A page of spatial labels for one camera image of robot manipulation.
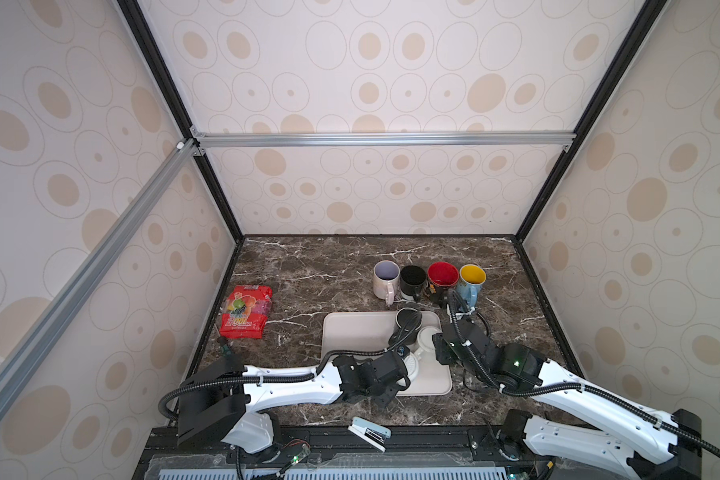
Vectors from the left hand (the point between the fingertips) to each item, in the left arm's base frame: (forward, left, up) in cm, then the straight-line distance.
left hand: (398, 386), depth 77 cm
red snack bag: (+22, +47, -2) cm, 52 cm away
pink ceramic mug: (+32, +2, +3) cm, 32 cm away
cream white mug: (+11, -8, +4) cm, 14 cm away
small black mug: (+19, -4, 0) cm, 19 cm away
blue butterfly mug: (+30, -24, +2) cm, 38 cm away
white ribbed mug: (+4, -4, +3) cm, 6 cm away
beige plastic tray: (+18, +7, -5) cm, 20 cm away
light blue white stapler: (-11, +6, -3) cm, 13 cm away
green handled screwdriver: (+14, +53, -6) cm, 55 cm away
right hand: (+10, -11, +8) cm, 17 cm away
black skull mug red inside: (+33, -15, +3) cm, 37 cm away
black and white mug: (+32, -6, +3) cm, 32 cm away
